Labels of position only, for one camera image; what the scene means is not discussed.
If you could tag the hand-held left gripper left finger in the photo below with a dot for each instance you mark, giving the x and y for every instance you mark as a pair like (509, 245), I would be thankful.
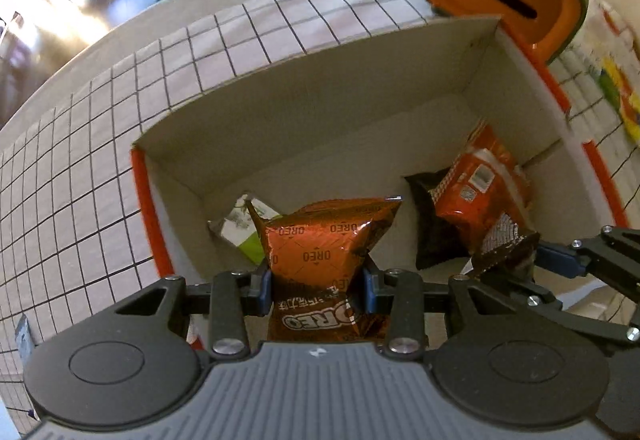
(265, 292)

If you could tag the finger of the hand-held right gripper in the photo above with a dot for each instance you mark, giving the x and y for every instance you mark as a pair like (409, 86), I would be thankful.
(555, 257)
(575, 320)

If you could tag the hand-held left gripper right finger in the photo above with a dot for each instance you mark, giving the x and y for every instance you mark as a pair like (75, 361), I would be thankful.
(370, 292)

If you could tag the orange cookie packet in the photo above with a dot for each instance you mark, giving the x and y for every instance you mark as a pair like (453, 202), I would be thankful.
(320, 250)

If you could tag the green and white snack packet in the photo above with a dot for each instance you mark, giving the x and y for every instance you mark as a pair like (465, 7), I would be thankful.
(240, 230)

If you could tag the dark brown snack packet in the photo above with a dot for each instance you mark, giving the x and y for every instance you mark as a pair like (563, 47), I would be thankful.
(425, 225)

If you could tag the orange-red striped snack packet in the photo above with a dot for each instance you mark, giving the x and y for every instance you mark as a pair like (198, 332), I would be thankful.
(475, 200)

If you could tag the orange cardboard box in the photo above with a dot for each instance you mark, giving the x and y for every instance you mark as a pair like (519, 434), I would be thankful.
(300, 120)

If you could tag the colourful printed cloth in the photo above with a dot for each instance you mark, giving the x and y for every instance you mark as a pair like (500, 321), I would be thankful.
(615, 80)

